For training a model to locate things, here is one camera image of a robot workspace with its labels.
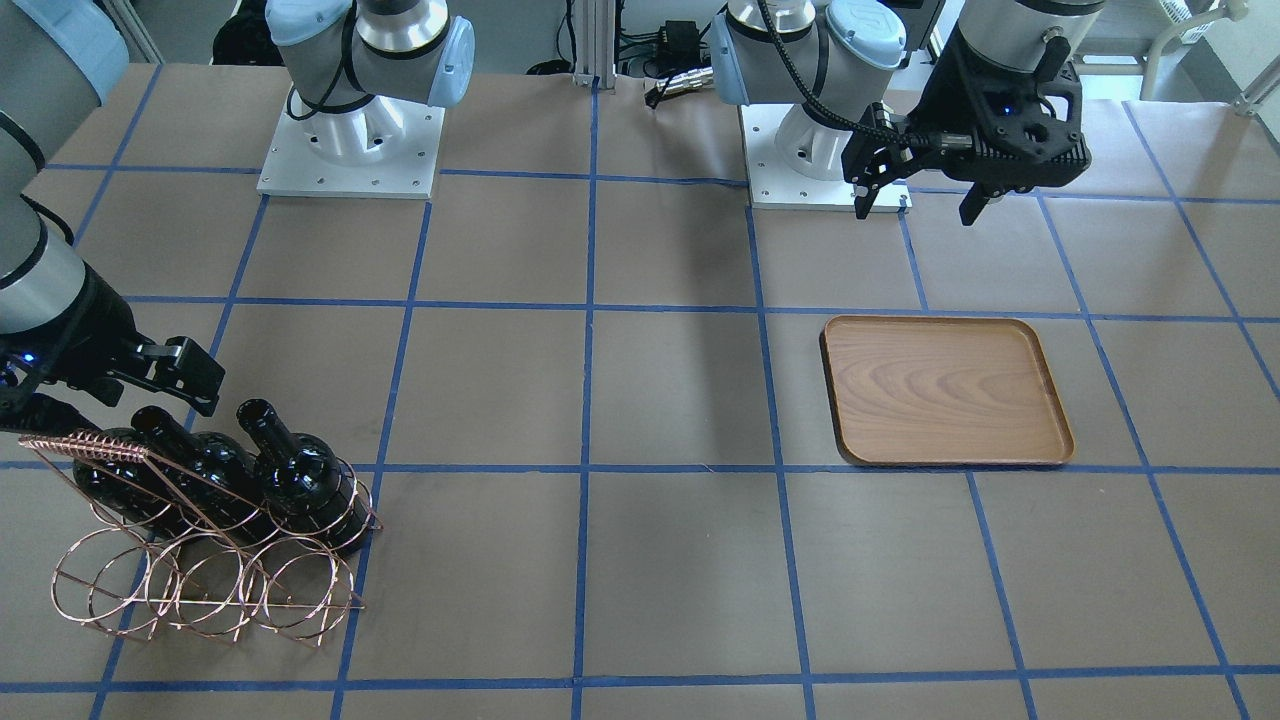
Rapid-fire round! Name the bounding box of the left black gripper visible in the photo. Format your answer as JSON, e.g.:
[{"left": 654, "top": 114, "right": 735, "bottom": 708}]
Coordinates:
[{"left": 842, "top": 29, "right": 1092, "bottom": 227}]

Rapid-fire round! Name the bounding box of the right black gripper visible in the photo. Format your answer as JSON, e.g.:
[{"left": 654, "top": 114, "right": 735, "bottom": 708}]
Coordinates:
[{"left": 3, "top": 268, "right": 225, "bottom": 433}]

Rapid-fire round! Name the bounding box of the dark wine bottle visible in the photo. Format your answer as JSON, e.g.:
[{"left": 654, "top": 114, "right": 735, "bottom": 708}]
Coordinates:
[
  {"left": 237, "top": 398, "right": 371, "bottom": 557},
  {"left": 73, "top": 456, "right": 192, "bottom": 541},
  {"left": 131, "top": 406, "right": 276, "bottom": 546}
]

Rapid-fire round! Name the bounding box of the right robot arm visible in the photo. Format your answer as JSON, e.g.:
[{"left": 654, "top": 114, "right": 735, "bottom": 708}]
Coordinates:
[{"left": 3, "top": 1, "right": 477, "bottom": 436}]

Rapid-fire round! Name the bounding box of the wooden tray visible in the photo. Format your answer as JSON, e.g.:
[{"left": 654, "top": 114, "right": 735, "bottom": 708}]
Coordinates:
[{"left": 820, "top": 315, "right": 1076, "bottom": 466}]

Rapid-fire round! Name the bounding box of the black power adapter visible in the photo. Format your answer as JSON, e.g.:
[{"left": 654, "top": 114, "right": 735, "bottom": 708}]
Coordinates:
[{"left": 655, "top": 20, "right": 701, "bottom": 70}]

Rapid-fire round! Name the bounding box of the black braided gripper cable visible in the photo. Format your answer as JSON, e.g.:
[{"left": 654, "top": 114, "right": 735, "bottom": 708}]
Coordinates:
[{"left": 750, "top": 0, "right": 969, "bottom": 152}]

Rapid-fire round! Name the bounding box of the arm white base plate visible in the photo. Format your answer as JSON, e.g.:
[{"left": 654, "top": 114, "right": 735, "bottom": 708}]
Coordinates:
[
  {"left": 740, "top": 104, "right": 861, "bottom": 211},
  {"left": 257, "top": 92, "right": 445, "bottom": 200}
]

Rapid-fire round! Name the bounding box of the copper wire bottle basket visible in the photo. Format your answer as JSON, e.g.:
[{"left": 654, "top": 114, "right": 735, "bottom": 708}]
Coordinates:
[{"left": 19, "top": 430, "right": 366, "bottom": 648}]

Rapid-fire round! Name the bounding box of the aluminium frame post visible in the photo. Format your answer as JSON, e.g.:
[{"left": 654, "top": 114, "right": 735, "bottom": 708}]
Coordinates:
[{"left": 567, "top": 0, "right": 618, "bottom": 92}]

